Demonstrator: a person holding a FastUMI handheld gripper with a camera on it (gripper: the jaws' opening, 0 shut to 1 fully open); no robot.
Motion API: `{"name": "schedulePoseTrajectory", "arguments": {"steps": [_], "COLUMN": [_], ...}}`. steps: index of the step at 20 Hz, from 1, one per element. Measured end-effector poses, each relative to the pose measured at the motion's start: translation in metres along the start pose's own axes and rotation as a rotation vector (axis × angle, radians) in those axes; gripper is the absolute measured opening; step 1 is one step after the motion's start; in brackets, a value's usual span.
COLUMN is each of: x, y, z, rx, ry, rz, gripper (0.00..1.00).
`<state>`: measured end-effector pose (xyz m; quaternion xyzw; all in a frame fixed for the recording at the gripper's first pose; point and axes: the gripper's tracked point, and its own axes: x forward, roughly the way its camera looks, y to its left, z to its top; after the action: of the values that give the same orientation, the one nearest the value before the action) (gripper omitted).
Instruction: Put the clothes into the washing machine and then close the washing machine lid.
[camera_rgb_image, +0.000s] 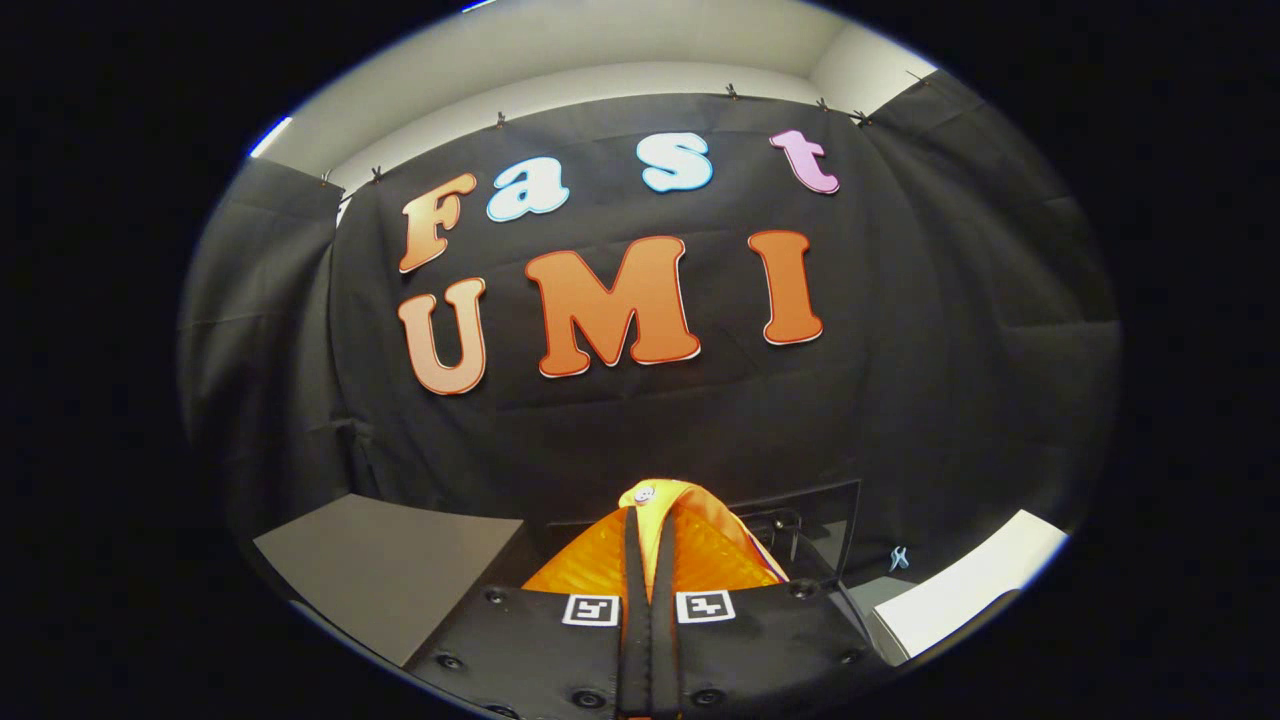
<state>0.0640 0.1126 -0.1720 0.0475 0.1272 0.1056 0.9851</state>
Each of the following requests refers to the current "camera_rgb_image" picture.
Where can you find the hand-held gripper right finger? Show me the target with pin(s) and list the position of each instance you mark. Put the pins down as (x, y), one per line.
(662, 570)

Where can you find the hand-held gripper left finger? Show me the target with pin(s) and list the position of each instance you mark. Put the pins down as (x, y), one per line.
(632, 560)

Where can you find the yellow polo shirt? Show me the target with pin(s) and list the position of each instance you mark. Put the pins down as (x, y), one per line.
(665, 493)

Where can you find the black backdrop cloth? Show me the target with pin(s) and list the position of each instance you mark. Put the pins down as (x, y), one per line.
(900, 350)

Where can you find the row of black backdrop clips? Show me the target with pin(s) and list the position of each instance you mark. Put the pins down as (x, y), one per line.
(731, 92)

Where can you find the grey side platform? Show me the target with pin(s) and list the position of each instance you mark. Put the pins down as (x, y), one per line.
(390, 570)

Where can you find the small light blue clip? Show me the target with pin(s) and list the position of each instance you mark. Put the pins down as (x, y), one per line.
(900, 558)

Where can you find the white side platform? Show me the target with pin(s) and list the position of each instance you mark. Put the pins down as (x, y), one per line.
(970, 590)

